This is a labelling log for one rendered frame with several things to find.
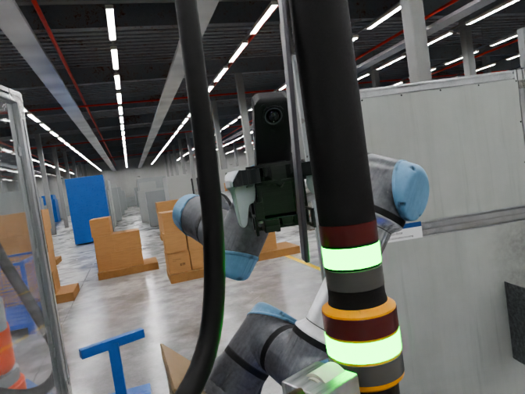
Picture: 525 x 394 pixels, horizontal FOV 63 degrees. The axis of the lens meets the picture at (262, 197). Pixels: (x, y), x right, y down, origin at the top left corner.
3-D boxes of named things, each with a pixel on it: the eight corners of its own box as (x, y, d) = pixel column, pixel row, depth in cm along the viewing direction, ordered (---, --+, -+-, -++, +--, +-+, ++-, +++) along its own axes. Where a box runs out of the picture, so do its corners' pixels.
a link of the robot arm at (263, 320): (248, 353, 107) (278, 306, 110) (283, 385, 97) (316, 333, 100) (218, 337, 100) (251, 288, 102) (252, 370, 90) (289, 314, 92)
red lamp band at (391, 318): (369, 348, 22) (366, 325, 22) (308, 332, 26) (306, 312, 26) (413, 320, 25) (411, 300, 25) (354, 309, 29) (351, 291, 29)
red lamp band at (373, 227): (355, 248, 23) (351, 226, 23) (308, 246, 25) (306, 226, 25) (390, 236, 25) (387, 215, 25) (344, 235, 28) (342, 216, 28)
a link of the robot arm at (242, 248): (220, 262, 79) (244, 206, 79) (257, 288, 70) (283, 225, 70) (185, 253, 73) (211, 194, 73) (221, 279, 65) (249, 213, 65)
